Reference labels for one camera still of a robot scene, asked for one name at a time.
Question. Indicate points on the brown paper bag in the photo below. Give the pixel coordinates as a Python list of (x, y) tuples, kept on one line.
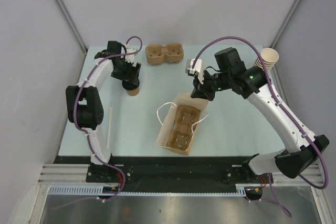
[(182, 98)]

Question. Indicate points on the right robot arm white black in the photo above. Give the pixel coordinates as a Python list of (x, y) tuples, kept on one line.
[(251, 84)]

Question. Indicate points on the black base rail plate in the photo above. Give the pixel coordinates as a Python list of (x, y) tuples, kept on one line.
[(184, 174)]

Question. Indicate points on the brown pulp cup carrier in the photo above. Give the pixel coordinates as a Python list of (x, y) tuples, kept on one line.
[(157, 54)]

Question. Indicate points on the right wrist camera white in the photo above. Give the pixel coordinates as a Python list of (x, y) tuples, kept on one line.
[(195, 68)]

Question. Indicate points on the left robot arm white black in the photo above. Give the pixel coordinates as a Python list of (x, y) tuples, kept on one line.
[(84, 106)]

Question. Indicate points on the brown paper coffee cup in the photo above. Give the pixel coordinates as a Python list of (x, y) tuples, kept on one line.
[(133, 92)]

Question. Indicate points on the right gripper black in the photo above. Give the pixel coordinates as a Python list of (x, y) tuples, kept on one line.
[(197, 93)]

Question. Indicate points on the black coffee cup lid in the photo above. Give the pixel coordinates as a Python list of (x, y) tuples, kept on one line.
[(131, 85)]

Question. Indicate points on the white wrapped straw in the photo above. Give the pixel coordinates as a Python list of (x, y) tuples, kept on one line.
[(109, 128)]

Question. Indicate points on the single brown pulp carrier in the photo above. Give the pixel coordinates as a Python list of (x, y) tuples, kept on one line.
[(181, 133)]

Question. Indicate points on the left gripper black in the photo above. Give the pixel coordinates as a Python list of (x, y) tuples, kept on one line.
[(129, 76)]

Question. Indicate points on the stack of paper cups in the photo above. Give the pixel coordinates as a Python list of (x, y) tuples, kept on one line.
[(269, 57)]

